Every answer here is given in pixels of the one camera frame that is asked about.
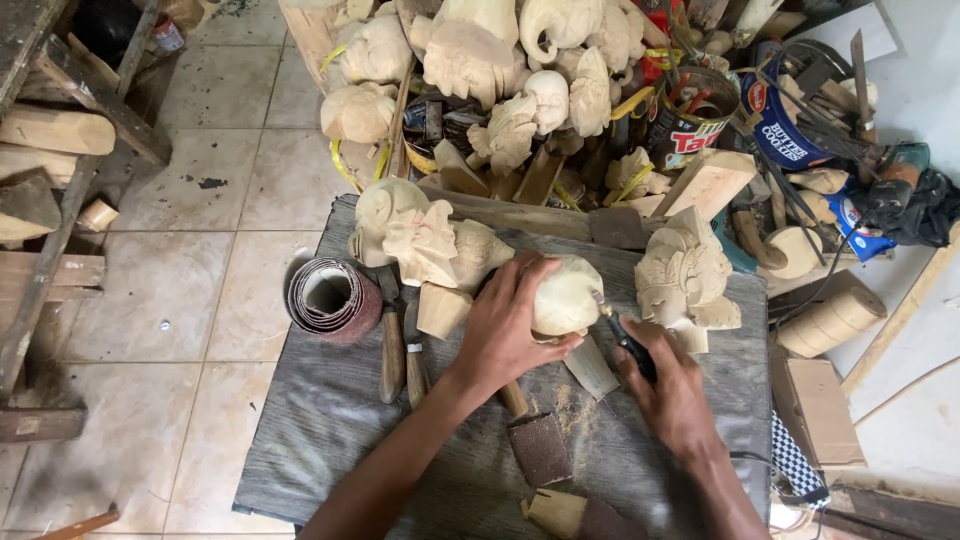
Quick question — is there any person's left hand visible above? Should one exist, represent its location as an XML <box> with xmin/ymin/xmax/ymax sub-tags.
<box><xmin>448</xmin><ymin>250</ymin><xmax>585</xmax><ymax>403</ymax></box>

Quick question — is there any person's right hand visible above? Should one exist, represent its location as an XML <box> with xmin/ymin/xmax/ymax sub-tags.
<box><xmin>615</xmin><ymin>315</ymin><xmax>723</xmax><ymax>461</ymax></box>

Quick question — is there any black rotary tool handpiece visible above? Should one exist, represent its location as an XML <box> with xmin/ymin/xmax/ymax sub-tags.
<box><xmin>596</xmin><ymin>294</ymin><xmax>660</xmax><ymax>384</ymax></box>

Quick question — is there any round pale wood carving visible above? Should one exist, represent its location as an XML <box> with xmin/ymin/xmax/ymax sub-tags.
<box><xmin>529</xmin><ymin>254</ymin><xmax>606</xmax><ymax>339</ymax></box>

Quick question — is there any small tapered wood block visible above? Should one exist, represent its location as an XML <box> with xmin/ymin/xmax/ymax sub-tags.
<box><xmin>416</xmin><ymin>282</ymin><xmax>474</xmax><ymax>342</ymax></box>

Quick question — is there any carved wooden mask head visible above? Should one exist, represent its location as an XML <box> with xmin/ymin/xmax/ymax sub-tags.
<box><xmin>633</xmin><ymin>205</ymin><xmax>744</xmax><ymax>355</ymax></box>

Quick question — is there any brown sandpaper piece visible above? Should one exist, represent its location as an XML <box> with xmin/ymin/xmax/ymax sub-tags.
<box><xmin>507</xmin><ymin>413</ymin><xmax>575</xmax><ymax>489</ymax></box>

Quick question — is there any rough wooden plank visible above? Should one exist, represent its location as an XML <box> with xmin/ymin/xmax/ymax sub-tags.
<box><xmin>417</xmin><ymin>185</ymin><xmax>601</xmax><ymax>243</ymax></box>

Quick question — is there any pale carved wooden figure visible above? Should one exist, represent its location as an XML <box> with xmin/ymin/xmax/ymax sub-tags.
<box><xmin>347</xmin><ymin>177</ymin><xmax>517</xmax><ymax>295</ymax></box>

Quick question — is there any black white checkered cloth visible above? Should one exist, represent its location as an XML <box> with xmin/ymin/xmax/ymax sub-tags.
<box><xmin>771</xmin><ymin>409</ymin><xmax>832</xmax><ymax>513</ymax></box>

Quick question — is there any dark sandpaper scrap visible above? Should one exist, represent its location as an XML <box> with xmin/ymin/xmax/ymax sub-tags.
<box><xmin>579</xmin><ymin>496</ymin><xmax>651</xmax><ymax>540</ymax></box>

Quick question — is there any brown cardboard box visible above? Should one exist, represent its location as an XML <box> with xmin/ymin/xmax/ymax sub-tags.
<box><xmin>770</xmin><ymin>357</ymin><xmax>868</xmax><ymax>470</ymax></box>

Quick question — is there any dark sharpening stone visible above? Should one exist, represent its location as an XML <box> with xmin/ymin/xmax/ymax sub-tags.
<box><xmin>588</xmin><ymin>207</ymin><xmax>651</xmax><ymax>252</ymax></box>

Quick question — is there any brown sandpaper roll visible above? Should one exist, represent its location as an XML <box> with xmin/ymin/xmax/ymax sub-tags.
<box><xmin>285</xmin><ymin>257</ymin><xmax>384</xmax><ymax>346</ymax></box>

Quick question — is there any pale wood offcut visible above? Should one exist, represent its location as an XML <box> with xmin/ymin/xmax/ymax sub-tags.
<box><xmin>521</xmin><ymin>489</ymin><xmax>589</xmax><ymax>540</ymax></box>

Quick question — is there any pale wooden cylinder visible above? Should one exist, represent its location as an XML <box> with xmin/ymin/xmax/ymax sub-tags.
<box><xmin>775</xmin><ymin>285</ymin><xmax>889</xmax><ymax>359</ymax></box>

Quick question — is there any round wooden mallet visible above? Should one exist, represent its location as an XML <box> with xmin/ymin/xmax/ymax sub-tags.
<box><xmin>732</xmin><ymin>210</ymin><xmax>825</xmax><ymax>282</ymax></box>

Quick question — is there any long pale wood block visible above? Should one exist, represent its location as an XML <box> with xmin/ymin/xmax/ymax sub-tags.
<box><xmin>651</xmin><ymin>147</ymin><xmax>759</xmax><ymax>221</ymax></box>

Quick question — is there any heap of pale wood carvings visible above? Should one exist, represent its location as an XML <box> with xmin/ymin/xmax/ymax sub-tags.
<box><xmin>279</xmin><ymin>0</ymin><xmax>676</xmax><ymax>210</ymax></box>

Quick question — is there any red tin with tools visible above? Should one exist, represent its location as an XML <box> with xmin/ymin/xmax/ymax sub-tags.
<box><xmin>646</xmin><ymin>66</ymin><xmax>744</xmax><ymax>172</ymax></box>

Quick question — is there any blue tin with tools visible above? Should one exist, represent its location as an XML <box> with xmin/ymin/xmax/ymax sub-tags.
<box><xmin>738</xmin><ymin>37</ymin><xmax>879</xmax><ymax>172</ymax></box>

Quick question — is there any black power tool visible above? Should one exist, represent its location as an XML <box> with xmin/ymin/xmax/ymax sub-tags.
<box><xmin>847</xmin><ymin>142</ymin><xmax>960</xmax><ymax>249</ymax></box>

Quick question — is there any small cut wood piece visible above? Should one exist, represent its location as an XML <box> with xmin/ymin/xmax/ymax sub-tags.
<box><xmin>76</xmin><ymin>198</ymin><xmax>121</xmax><ymax>234</ymax></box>

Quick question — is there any small red white can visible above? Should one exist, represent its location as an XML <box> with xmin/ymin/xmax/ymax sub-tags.
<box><xmin>151</xmin><ymin>13</ymin><xmax>186</xmax><ymax>54</ymax></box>

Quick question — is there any rack of rough timber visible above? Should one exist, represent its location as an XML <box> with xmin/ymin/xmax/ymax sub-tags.
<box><xmin>0</xmin><ymin>0</ymin><xmax>175</xmax><ymax>445</ymax></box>

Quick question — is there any short wooden tool handle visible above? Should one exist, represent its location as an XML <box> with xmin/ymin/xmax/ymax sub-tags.
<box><xmin>498</xmin><ymin>379</ymin><xmax>531</xmax><ymax>419</ymax></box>

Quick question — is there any narrow chisel with wooden handle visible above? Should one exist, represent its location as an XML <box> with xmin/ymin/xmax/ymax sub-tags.
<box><xmin>402</xmin><ymin>296</ymin><xmax>431</xmax><ymax>411</ymax></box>

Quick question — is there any wide chisel with wooden handle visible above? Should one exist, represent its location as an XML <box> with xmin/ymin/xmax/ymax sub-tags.
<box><xmin>375</xmin><ymin>264</ymin><xmax>407</xmax><ymax>405</ymax></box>

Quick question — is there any black tool cable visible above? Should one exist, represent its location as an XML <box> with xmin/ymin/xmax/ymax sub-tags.
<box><xmin>729</xmin><ymin>450</ymin><xmax>830</xmax><ymax>519</ymax></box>

